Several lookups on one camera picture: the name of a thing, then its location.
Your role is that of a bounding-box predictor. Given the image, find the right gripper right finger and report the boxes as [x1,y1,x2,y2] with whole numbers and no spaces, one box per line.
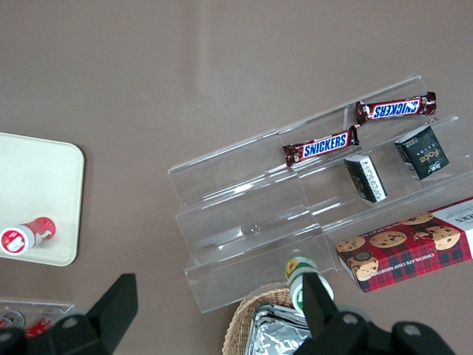
[294,274,389,355]

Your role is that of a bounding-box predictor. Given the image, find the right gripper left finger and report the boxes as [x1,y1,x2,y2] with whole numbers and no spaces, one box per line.
[23,273,140,355]

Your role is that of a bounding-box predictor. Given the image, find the oval tan wicker basket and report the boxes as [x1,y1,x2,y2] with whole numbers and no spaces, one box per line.
[222,282,308,355]

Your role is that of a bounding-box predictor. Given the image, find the beige plastic tray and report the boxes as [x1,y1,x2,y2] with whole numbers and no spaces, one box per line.
[0,132,86,268]

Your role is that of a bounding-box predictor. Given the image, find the clear acrylic bottle rack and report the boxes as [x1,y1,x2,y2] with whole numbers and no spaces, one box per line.
[0,300,77,336]

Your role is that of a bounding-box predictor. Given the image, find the red cola bottle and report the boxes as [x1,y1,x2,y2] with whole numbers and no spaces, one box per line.
[0,310,27,331]
[24,311,64,336]

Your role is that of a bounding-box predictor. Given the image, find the aluminium foil container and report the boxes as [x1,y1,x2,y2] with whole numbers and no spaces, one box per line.
[245,303,316,355]

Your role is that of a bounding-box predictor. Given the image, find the green white yogurt cup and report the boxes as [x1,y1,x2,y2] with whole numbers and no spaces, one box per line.
[284,256,336,320]

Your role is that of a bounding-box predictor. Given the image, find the red tartan cookie box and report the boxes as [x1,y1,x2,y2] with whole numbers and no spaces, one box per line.
[335,197,473,294]

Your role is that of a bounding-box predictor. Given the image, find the red yogurt cup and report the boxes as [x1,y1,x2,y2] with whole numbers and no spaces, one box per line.
[0,216,58,257]

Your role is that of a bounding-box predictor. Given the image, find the clear acrylic tiered stand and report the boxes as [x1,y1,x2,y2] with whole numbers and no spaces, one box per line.
[166,74,473,315]

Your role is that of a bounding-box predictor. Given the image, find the small black box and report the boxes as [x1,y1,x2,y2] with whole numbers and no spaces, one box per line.
[343,154,389,204]
[394,124,451,181]

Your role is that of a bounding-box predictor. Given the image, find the Snickers chocolate bar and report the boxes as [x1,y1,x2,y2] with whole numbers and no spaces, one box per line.
[282,125,361,166]
[355,91,438,127]

